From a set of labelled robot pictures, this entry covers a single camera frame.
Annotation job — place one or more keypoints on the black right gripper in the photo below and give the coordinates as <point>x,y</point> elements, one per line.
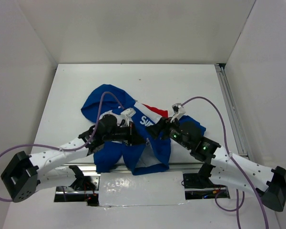
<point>163,125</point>

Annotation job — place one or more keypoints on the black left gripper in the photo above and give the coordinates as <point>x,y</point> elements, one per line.
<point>133,137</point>

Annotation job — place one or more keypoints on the blue white red jacket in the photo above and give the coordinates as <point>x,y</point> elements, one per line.
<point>144,154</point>

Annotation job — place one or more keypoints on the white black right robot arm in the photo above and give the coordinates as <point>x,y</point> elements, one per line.
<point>224,168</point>

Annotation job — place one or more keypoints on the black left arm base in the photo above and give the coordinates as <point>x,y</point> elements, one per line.
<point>88,193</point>

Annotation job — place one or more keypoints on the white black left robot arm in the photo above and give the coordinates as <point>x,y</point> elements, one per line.
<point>26,174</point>

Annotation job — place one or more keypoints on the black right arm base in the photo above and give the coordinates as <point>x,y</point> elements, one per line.
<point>197,187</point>

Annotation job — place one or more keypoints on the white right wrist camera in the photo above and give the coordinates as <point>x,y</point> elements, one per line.
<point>178,110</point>

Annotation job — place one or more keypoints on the aluminium side rail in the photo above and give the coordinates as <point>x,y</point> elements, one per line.
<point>237,128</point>

